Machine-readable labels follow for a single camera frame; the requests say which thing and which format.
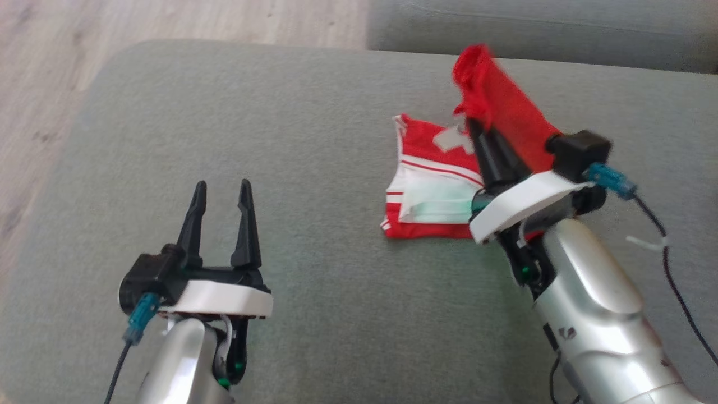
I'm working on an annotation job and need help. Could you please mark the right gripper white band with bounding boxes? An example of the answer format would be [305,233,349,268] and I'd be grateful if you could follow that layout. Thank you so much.
[466,117,607,245]

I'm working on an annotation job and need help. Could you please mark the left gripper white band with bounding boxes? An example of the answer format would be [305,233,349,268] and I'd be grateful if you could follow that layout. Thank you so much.
[159,179,274,320]

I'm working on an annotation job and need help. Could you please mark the red shorts white trim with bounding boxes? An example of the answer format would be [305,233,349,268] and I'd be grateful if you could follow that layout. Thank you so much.
[452,44,564,173]

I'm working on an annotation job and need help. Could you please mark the red jersey white sleeves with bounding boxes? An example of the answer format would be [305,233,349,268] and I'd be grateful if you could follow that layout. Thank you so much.
[380,114,486,240]

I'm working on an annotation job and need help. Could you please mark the grey sofa seat cushion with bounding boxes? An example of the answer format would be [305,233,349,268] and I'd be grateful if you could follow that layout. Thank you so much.
[0,39,718,404]

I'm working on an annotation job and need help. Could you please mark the grey sofa back cushion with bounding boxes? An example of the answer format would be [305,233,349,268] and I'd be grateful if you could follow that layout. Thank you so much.
[367,0,718,75]

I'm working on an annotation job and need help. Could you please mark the left black cable blue plug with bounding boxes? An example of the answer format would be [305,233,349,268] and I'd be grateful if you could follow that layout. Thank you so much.
[103,291,162,404]

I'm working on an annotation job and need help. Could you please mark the black cable blue plug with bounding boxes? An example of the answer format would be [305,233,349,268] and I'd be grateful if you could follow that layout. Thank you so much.
[585,162,718,366]
[103,291,162,404]

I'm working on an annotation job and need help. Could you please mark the right black cable blue plug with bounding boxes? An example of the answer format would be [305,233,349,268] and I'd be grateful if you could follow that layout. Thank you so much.
[585,162,718,366]

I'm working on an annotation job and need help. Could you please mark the white tag on right cable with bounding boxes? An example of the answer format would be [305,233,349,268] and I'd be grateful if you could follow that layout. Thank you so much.
[625,235,669,253]

